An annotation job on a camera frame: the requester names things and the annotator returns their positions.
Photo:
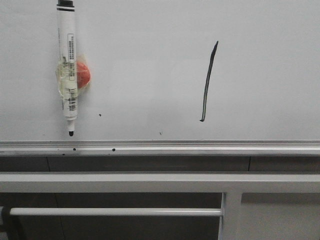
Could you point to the red round magnet taped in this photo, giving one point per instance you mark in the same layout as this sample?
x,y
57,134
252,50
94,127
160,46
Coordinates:
x,y
83,72

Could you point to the white metal frame stand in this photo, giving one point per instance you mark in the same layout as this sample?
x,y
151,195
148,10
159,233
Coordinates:
x,y
232,186

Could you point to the white whiteboard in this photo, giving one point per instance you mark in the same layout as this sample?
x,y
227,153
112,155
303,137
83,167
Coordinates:
x,y
199,70

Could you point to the white whiteboard marker black tip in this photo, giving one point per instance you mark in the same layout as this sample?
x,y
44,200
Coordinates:
x,y
66,70

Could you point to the white horizontal rod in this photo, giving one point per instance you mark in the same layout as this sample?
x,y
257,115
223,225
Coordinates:
x,y
176,212

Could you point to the aluminium whiteboard tray rail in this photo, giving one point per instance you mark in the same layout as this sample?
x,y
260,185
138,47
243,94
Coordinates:
x,y
160,148

